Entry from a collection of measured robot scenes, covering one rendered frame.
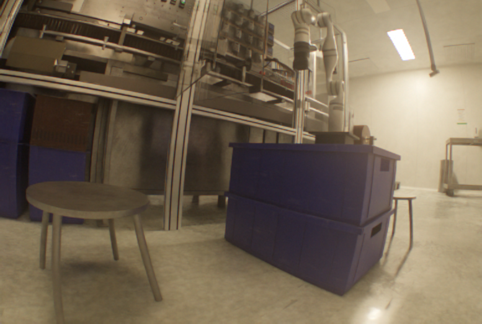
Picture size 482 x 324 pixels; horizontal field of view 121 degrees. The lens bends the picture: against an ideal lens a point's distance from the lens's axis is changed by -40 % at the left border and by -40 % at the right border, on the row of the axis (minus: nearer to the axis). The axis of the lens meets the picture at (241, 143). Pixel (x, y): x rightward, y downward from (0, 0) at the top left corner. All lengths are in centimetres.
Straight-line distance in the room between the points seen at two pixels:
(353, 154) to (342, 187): 9
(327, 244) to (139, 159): 103
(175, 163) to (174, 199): 16
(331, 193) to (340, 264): 20
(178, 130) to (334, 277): 84
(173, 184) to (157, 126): 43
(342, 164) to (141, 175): 104
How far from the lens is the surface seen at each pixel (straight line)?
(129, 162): 131
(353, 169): 63
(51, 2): 150
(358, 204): 62
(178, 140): 103
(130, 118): 131
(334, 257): 68
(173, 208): 107
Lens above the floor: 37
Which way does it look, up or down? 4 degrees up
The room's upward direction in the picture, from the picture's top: 6 degrees clockwise
